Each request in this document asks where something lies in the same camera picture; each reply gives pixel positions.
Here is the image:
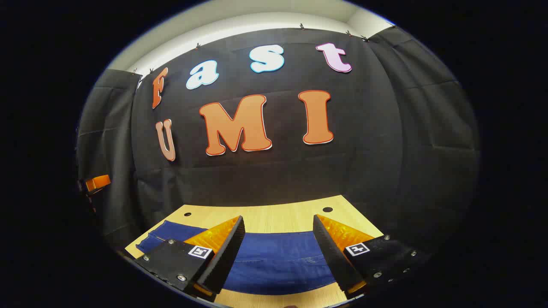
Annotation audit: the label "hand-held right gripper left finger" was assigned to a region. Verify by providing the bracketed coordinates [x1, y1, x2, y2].
[134, 215, 246, 300]

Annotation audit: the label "blue denim jeans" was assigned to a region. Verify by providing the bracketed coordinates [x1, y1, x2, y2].
[136, 220, 339, 296]

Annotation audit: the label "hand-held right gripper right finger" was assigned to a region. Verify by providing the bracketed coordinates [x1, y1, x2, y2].
[313, 214, 433, 300]

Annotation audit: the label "black backdrop cloth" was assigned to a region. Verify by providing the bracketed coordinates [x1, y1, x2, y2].
[75, 27, 480, 257]

